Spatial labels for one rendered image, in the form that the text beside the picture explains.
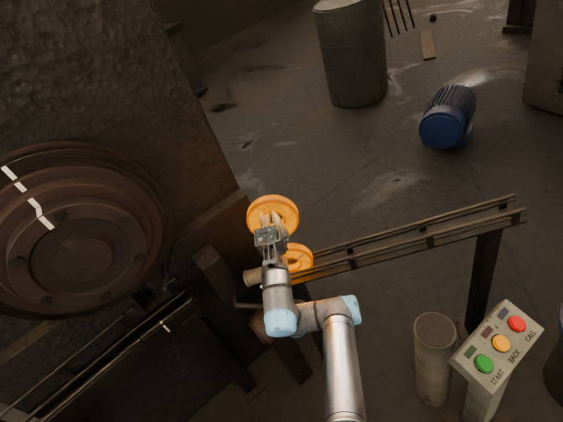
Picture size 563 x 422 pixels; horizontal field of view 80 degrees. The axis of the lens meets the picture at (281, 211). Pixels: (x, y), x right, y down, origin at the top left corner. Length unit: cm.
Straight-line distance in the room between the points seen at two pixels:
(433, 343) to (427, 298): 71
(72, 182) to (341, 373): 70
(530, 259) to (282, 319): 150
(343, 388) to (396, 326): 107
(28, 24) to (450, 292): 183
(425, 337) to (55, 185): 106
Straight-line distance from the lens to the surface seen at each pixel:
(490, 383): 106
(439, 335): 117
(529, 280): 198
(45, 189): 87
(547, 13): 292
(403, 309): 181
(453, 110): 255
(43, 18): 100
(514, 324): 112
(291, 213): 98
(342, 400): 71
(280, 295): 82
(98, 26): 101
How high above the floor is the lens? 156
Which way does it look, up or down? 40 degrees down
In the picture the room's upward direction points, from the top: 21 degrees counter-clockwise
